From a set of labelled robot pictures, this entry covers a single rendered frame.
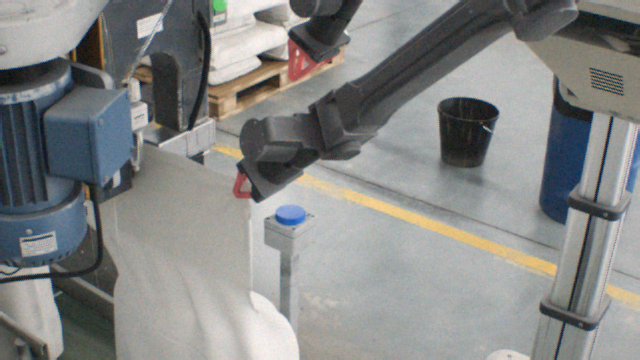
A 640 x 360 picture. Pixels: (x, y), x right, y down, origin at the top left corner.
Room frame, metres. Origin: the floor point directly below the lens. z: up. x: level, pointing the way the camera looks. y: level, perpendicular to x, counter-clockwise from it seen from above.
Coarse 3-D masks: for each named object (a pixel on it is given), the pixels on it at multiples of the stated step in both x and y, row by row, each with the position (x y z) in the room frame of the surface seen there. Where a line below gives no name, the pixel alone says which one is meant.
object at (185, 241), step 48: (144, 144) 1.22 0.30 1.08; (144, 192) 1.22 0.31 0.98; (192, 192) 1.15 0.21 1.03; (144, 240) 1.23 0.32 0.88; (192, 240) 1.16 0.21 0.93; (240, 240) 1.10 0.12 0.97; (144, 288) 1.16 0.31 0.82; (192, 288) 1.12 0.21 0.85; (240, 288) 1.10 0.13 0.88; (144, 336) 1.15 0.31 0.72; (192, 336) 1.08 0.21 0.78; (240, 336) 1.04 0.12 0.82; (288, 336) 1.08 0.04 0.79
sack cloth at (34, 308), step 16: (0, 272) 1.42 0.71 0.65; (32, 272) 1.46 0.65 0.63; (48, 272) 1.53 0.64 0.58; (0, 288) 1.42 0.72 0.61; (16, 288) 1.43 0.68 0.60; (32, 288) 1.46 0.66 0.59; (48, 288) 1.51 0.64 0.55; (0, 304) 1.41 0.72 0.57; (16, 304) 1.42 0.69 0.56; (32, 304) 1.45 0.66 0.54; (48, 304) 1.50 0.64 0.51; (16, 320) 1.42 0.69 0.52; (32, 320) 1.44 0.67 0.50; (48, 320) 1.49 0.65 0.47; (48, 336) 1.47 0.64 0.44
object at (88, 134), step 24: (72, 96) 0.88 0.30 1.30; (96, 96) 0.88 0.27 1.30; (120, 96) 0.88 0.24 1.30; (48, 120) 0.82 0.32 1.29; (72, 120) 0.82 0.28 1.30; (96, 120) 0.81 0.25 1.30; (120, 120) 0.87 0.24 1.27; (48, 144) 0.82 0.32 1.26; (72, 144) 0.82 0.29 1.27; (96, 144) 0.81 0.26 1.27; (120, 144) 0.87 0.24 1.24; (48, 168) 0.83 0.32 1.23; (72, 168) 0.82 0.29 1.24; (96, 168) 0.81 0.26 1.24
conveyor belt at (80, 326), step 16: (64, 304) 1.67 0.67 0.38; (80, 304) 1.68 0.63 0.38; (64, 320) 1.61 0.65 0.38; (80, 320) 1.61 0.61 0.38; (96, 320) 1.62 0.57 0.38; (64, 336) 1.54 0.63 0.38; (80, 336) 1.55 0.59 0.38; (96, 336) 1.55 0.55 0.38; (112, 336) 1.56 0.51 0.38; (64, 352) 1.48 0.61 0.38; (80, 352) 1.48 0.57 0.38; (96, 352) 1.49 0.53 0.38; (112, 352) 1.49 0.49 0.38
